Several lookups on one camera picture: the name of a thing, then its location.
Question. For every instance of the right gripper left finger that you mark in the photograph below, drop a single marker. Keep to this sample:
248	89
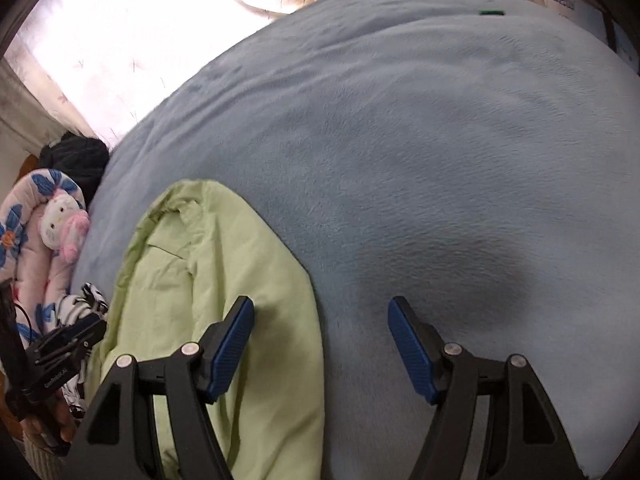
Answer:
118	438

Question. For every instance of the light green black jacket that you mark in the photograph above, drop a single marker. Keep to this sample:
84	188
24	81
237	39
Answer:
197	249

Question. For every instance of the floral pink blue quilt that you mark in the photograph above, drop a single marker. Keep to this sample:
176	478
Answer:
39	275

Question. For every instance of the white pink cat plush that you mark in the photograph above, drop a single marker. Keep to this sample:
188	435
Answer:
64	226

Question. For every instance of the black knitted garment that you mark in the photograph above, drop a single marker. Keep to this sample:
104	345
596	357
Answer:
83	159

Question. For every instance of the blue bed blanket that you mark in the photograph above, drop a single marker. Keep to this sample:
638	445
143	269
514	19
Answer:
479	157

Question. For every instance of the white cardboard box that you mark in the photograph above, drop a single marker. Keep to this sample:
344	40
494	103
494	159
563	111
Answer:
616	28

